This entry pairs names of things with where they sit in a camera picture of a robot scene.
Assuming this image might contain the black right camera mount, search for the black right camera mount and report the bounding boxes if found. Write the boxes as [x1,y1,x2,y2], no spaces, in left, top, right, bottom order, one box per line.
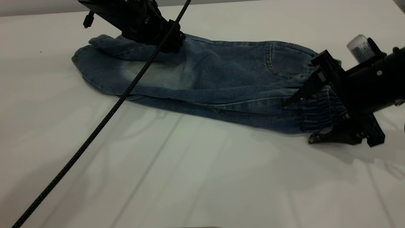
[367,37,387,62]

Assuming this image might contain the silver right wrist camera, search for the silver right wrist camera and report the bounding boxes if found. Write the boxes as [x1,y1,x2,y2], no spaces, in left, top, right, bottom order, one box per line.
[346,34,377,64]

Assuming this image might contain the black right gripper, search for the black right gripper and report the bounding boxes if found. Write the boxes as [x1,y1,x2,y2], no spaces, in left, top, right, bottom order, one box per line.
[283,47,405,148]

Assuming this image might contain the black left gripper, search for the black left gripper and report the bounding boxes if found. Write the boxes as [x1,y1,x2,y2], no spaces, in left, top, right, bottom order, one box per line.
[78,0,187,54]

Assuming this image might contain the black braided cable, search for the black braided cable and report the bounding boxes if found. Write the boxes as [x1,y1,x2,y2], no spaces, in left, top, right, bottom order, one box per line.
[11,0,192,228]

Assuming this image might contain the black cable plug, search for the black cable plug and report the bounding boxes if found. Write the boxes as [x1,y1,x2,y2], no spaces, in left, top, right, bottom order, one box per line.
[83,10,95,29]

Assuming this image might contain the blue denim printed shorts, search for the blue denim printed shorts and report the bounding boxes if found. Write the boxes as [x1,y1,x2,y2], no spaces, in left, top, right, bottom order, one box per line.
[72,33,348,134]

